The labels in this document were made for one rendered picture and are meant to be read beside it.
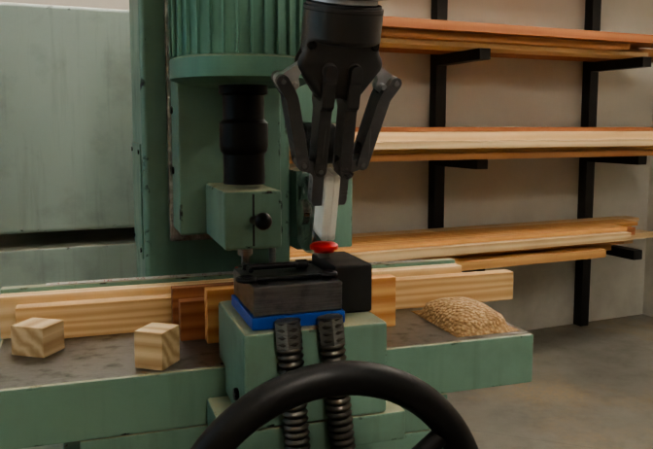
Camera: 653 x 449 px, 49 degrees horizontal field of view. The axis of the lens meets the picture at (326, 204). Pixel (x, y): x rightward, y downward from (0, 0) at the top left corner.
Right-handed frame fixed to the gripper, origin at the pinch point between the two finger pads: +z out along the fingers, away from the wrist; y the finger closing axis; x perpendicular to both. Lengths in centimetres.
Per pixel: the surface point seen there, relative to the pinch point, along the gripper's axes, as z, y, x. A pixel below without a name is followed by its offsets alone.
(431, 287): 17.8, -20.8, -12.7
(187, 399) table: 19.3, 14.4, 3.7
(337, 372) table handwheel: 6.8, 4.8, 19.6
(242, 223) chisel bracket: 6.6, 6.1, -11.6
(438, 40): 12, -124, -221
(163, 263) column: 20.9, 13.2, -31.5
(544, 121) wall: 59, -216, -262
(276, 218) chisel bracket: 6.2, 2.0, -11.7
